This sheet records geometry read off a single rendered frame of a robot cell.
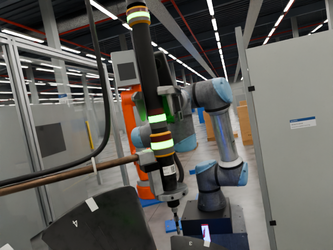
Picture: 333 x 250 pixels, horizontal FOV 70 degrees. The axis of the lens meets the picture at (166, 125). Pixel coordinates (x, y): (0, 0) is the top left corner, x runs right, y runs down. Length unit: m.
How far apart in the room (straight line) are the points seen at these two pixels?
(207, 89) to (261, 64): 1.30
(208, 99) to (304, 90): 1.42
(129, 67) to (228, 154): 3.52
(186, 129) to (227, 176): 0.54
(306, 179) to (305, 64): 0.99
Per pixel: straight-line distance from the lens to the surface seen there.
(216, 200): 1.26
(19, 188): 0.45
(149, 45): 0.47
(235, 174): 1.18
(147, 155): 0.45
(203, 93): 1.03
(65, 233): 0.57
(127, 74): 4.42
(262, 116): 2.28
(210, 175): 1.21
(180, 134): 0.70
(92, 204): 0.59
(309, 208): 2.57
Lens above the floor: 1.62
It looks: 4 degrees down
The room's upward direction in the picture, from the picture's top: 11 degrees counter-clockwise
